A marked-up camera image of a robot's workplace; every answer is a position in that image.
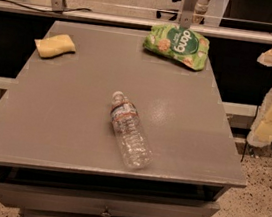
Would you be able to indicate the metal drawer knob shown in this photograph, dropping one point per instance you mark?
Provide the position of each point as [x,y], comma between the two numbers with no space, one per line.
[106,213]

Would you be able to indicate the top grey drawer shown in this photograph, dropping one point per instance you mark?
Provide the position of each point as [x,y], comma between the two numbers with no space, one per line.
[90,202]

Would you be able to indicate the yellow sponge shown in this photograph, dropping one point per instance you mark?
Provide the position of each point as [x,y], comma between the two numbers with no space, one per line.
[54,46]

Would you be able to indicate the clear plastic water bottle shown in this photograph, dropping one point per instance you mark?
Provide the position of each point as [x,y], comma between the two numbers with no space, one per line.
[131,138]

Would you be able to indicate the grey drawer cabinet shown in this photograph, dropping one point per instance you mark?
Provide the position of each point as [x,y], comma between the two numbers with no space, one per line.
[56,130]

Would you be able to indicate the metal frame rail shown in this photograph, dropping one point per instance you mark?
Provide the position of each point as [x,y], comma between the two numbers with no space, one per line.
[86,15]

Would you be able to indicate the green dang snack bag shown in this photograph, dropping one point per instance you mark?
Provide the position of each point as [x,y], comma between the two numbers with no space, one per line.
[182,45]

